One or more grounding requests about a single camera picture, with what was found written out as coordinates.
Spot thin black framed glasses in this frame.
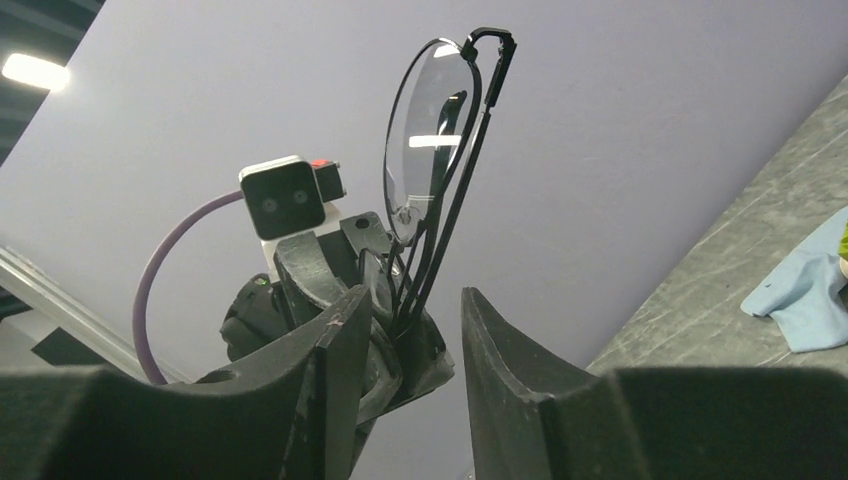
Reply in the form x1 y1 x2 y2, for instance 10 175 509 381
382 27 517 339

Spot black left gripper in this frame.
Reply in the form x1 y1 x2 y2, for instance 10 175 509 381
220 212 454 460

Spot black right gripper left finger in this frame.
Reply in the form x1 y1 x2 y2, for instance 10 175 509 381
1 286 371 479

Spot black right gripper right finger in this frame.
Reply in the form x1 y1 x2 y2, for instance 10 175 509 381
461 287 847 479

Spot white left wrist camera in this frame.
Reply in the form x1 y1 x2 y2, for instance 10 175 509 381
238 155 346 283

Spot light blue cleaning cloth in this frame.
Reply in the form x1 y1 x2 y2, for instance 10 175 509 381
740 208 847 353

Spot colourful toy brick car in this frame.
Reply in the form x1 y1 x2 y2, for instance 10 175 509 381
837 226 848 279

